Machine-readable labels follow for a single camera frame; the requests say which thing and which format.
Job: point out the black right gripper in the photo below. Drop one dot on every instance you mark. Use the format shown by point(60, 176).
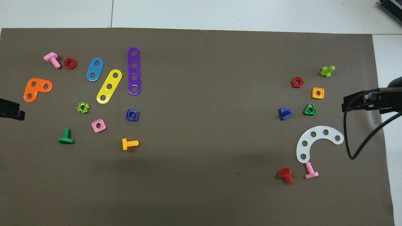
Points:
point(389, 100)

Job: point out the blue triangle-head plastic screw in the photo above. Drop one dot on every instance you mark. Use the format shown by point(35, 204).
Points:
point(284, 113)

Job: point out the orange square plastic nut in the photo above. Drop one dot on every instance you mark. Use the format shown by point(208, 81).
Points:
point(322, 95)

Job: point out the light green cross-head screw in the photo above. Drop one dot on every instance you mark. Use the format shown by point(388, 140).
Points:
point(326, 72)

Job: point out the green triangular plastic nut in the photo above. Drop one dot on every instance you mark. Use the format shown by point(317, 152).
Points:
point(314, 112)

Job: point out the dark green plastic screw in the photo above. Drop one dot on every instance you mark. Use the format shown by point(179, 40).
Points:
point(66, 133)

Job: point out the red hexagonal plastic nut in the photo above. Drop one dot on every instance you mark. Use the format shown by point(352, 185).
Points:
point(74, 66)
point(301, 84)

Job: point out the pink plastic screw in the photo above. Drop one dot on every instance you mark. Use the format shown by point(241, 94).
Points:
point(50, 57)
point(310, 169)

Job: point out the light green cross-shaped nut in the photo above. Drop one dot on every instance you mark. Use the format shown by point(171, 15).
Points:
point(87, 107)

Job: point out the pink square plastic nut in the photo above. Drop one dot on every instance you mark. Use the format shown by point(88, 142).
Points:
point(103, 128)

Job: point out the red hex-head plastic screw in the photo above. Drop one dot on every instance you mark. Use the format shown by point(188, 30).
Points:
point(285, 172)

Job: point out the orange-yellow plastic screw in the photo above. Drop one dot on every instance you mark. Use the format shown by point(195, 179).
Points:
point(132, 143)

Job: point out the orange three-hole angled plate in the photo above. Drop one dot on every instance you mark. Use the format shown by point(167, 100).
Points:
point(37, 90)

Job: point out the white curved five-hole plate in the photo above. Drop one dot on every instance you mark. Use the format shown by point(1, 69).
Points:
point(319, 131)

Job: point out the blue two-hole plastic strip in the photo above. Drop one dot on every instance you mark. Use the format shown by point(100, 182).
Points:
point(95, 69)

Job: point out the black finned metal device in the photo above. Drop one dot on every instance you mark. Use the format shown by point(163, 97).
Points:
point(392, 7)

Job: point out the yellow three-hole plastic strip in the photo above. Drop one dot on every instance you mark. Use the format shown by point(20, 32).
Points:
point(112, 81)

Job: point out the purple four-hole plastic strip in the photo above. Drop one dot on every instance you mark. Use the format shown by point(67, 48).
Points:
point(133, 70)

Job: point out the brown paper table mat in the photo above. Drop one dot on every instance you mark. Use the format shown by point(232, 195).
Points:
point(201, 125)

